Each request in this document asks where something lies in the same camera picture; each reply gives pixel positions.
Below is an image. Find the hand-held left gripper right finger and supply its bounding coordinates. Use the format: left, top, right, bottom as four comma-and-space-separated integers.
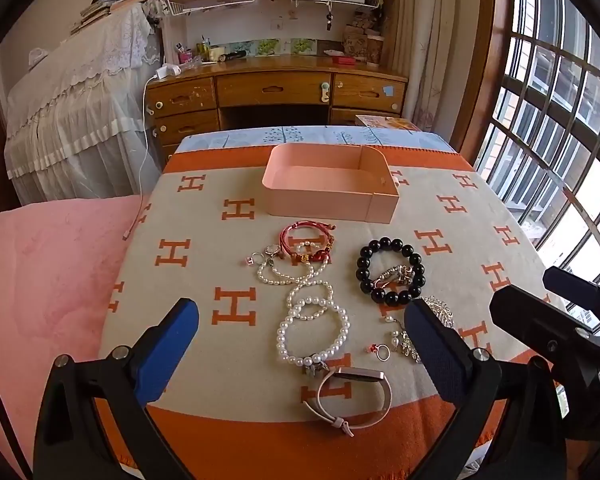
404, 298, 568, 480

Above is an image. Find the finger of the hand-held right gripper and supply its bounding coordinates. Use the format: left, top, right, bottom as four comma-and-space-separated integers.
490, 285, 600, 367
542, 266, 600, 333

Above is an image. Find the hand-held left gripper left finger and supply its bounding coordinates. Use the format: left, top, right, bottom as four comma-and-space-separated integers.
32, 297, 201, 480

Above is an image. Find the silver crystal leaf brooch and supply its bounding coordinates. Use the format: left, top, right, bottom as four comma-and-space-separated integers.
400, 295, 456, 364

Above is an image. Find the pearl drop earring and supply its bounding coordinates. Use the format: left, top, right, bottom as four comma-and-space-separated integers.
382, 315, 402, 349

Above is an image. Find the pink smart watch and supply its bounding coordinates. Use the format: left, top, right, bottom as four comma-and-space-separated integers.
302, 366, 393, 437

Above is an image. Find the silver clasp charm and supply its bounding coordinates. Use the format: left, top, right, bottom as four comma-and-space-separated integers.
372, 265, 416, 289

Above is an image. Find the black bead bracelet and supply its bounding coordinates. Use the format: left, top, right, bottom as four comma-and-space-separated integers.
355, 237, 427, 308

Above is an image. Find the large round pearl bracelet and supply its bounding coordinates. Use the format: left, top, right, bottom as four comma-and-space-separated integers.
276, 297, 350, 376

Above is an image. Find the rice pearl bracelet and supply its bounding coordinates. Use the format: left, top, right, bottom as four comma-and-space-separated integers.
256, 256, 316, 286

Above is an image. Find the medium pearl bracelet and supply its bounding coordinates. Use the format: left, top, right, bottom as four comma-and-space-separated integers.
286, 280, 335, 319

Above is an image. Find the red cord bracelet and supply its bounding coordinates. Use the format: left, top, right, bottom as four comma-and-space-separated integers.
279, 221, 337, 264

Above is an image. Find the pink cardboard box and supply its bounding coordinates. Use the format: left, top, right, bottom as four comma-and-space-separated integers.
261, 143, 400, 224

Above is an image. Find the orange and beige printed blanket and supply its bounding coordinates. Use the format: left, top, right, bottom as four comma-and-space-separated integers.
97, 145, 571, 480

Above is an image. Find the pink quilt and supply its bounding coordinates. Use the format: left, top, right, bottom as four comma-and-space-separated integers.
0, 195, 153, 461

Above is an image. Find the grid pane window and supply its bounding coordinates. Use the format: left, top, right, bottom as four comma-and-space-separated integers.
472, 0, 600, 333

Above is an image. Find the light blue printed sheet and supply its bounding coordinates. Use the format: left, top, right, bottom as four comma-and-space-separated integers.
172, 125, 456, 153

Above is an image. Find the orange magazine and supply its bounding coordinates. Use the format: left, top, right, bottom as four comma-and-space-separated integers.
356, 114, 424, 134

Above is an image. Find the scuffed wooden desk drawer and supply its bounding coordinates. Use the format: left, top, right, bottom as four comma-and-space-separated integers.
147, 77, 217, 114

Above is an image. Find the piano under white lace cover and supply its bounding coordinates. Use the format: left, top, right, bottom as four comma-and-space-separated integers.
4, 2, 163, 206

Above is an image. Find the wooden drawer with blue sticker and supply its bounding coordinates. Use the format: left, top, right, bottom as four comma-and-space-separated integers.
332, 74, 407, 112

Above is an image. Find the wide wooden desk drawer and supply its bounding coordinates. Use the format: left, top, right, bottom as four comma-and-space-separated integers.
216, 72, 332, 107

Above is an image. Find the pale floral curtain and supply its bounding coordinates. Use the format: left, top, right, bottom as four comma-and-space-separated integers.
395, 0, 497, 147

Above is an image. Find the pen holder with pens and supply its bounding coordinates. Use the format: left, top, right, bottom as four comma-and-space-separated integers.
195, 35, 226, 64

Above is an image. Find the wooden desk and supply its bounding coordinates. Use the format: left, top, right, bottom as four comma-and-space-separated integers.
145, 55, 411, 161

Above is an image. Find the strip of green pictures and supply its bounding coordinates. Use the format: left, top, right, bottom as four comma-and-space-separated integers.
210, 38, 315, 57

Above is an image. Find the stack of books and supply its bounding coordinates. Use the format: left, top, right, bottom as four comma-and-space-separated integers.
70, 0, 157, 36

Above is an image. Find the white charger cable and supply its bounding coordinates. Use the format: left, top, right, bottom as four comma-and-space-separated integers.
122, 75, 162, 242

